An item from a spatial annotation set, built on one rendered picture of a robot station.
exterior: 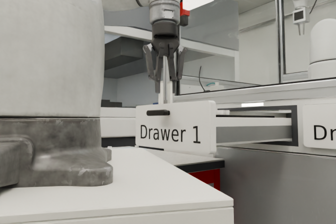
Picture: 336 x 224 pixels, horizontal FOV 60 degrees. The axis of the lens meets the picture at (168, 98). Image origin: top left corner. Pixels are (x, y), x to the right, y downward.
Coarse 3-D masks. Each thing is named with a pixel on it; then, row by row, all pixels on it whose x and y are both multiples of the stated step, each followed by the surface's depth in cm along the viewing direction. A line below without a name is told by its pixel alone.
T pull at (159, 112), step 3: (147, 111) 71; (150, 111) 70; (153, 111) 69; (156, 111) 68; (159, 111) 67; (162, 111) 66; (165, 111) 66; (168, 111) 69; (147, 114) 71; (150, 114) 70; (153, 114) 69; (156, 114) 68; (159, 114) 67; (162, 114) 66; (165, 114) 66; (168, 114) 69
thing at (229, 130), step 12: (216, 120) 63; (228, 120) 65; (240, 120) 68; (252, 120) 71; (264, 120) 74; (276, 120) 77; (288, 120) 81; (216, 132) 62; (228, 132) 65; (240, 132) 67; (252, 132) 70; (264, 132) 73; (276, 132) 76; (288, 132) 80; (216, 144) 62
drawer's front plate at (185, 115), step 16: (144, 112) 78; (176, 112) 68; (192, 112) 63; (208, 112) 59; (144, 128) 78; (160, 128) 72; (176, 128) 67; (192, 128) 63; (208, 128) 59; (144, 144) 78; (160, 144) 72; (176, 144) 67; (192, 144) 63; (208, 144) 59
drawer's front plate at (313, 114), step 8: (312, 104) 75; (320, 104) 73; (328, 104) 72; (304, 112) 76; (312, 112) 75; (320, 112) 73; (328, 112) 71; (304, 120) 76; (312, 120) 74; (320, 120) 73; (328, 120) 71; (304, 128) 76; (312, 128) 74; (320, 128) 73; (328, 128) 71; (304, 136) 76; (312, 136) 74; (320, 136) 73; (328, 136) 71; (304, 144) 76; (312, 144) 74; (320, 144) 73; (328, 144) 71
